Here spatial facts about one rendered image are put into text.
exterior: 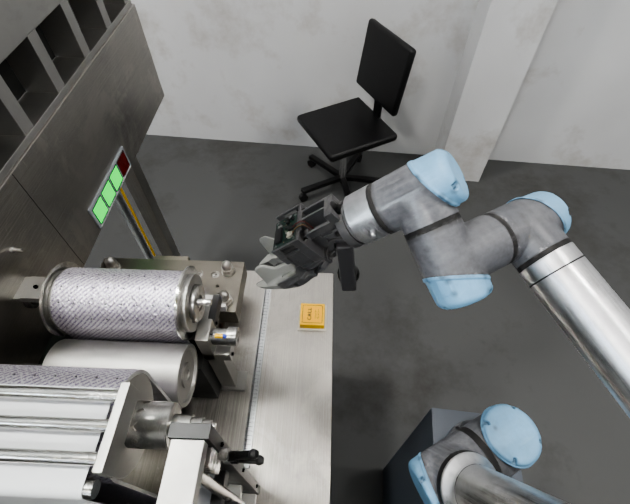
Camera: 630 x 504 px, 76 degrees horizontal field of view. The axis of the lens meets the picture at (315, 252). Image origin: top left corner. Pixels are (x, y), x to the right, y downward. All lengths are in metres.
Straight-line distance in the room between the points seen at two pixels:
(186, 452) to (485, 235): 0.44
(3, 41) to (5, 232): 0.35
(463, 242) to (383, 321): 1.73
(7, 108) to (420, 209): 0.77
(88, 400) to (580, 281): 0.61
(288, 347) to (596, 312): 0.78
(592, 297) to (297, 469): 0.74
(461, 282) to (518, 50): 2.14
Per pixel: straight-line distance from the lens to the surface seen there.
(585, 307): 0.58
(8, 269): 0.95
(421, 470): 0.87
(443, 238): 0.51
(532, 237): 0.58
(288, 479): 1.06
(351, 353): 2.13
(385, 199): 0.52
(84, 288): 0.87
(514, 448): 0.92
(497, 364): 2.29
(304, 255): 0.60
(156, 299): 0.80
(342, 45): 2.73
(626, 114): 3.36
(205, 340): 0.85
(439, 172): 0.50
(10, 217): 0.95
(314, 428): 1.08
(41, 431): 0.62
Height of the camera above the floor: 1.95
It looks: 53 degrees down
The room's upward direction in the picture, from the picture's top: straight up
